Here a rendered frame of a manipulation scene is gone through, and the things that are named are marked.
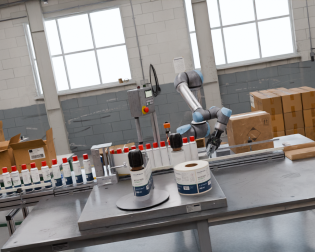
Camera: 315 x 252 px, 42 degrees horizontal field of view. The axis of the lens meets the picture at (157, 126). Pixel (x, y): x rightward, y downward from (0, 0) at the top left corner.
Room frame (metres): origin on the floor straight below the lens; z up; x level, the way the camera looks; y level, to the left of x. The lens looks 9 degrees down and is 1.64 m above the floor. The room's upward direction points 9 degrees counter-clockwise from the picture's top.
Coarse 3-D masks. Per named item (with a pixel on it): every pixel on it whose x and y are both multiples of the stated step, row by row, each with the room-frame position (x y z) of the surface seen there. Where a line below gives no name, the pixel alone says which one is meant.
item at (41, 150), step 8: (48, 136) 4.12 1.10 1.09; (8, 144) 3.93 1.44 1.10; (16, 144) 3.96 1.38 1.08; (24, 144) 3.98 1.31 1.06; (32, 144) 4.00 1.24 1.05; (40, 144) 4.02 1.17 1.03; (48, 144) 4.11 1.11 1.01; (16, 152) 4.04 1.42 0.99; (24, 152) 4.04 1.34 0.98; (32, 152) 4.04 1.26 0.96; (40, 152) 4.03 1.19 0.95; (48, 152) 4.05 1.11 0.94; (16, 160) 4.04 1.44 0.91; (24, 160) 4.04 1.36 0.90; (32, 160) 4.04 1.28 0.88; (40, 160) 4.03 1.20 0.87; (48, 160) 4.03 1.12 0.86; (56, 160) 4.27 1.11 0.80; (40, 168) 4.03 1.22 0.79
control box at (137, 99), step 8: (136, 88) 3.00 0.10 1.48; (144, 88) 2.93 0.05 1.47; (128, 96) 2.91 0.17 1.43; (136, 96) 2.87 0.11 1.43; (144, 96) 2.91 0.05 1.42; (152, 96) 2.99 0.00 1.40; (136, 104) 2.88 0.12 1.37; (144, 104) 2.90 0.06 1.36; (152, 104) 2.98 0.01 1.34; (136, 112) 2.88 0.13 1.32; (144, 112) 2.88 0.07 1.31; (152, 112) 2.98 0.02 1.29
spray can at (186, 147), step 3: (183, 138) 2.85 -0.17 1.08; (186, 138) 2.85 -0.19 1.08; (183, 141) 2.85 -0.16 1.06; (186, 141) 2.85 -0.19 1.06; (183, 144) 2.85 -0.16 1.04; (186, 144) 2.84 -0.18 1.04; (183, 147) 2.85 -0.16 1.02; (186, 147) 2.84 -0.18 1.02; (189, 147) 2.86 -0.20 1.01; (186, 150) 2.84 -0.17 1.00; (189, 150) 2.85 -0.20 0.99; (186, 153) 2.84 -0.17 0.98; (189, 153) 2.85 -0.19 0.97; (186, 156) 2.84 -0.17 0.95; (189, 156) 2.84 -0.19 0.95; (186, 159) 2.84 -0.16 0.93; (189, 159) 2.84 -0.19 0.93
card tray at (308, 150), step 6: (300, 144) 2.99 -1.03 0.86; (306, 144) 2.99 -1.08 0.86; (312, 144) 2.99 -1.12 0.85; (288, 150) 2.99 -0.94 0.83; (294, 150) 2.96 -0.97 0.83; (300, 150) 2.94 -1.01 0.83; (306, 150) 2.91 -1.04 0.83; (312, 150) 2.88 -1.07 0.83; (288, 156) 2.83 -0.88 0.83; (294, 156) 2.74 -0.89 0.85; (300, 156) 2.74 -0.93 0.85; (306, 156) 2.74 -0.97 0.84; (312, 156) 2.74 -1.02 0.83
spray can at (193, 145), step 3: (189, 138) 2.87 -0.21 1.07; (192, 138) 2.86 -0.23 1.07; (192, 141) 2.86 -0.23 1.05; (195, 141) 2.87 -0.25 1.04; (189, 144) 2.87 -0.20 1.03; (192, 144) 2.85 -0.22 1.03; (195, 144) 2.86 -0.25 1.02; (192, 147) 2.85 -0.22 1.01; (195, 147) 2.85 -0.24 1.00; (192, 150) 2.85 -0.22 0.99; (195, 150) 2.85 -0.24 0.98; (192, 153) 2.85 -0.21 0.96; (195, 153) 2.85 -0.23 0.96; (192, 156) 2.86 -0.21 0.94; (195, 156) 2.85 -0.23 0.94; (192, 159) 2.86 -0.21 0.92; (195, 159) 2.85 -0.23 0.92; (198, 159) 2.87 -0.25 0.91
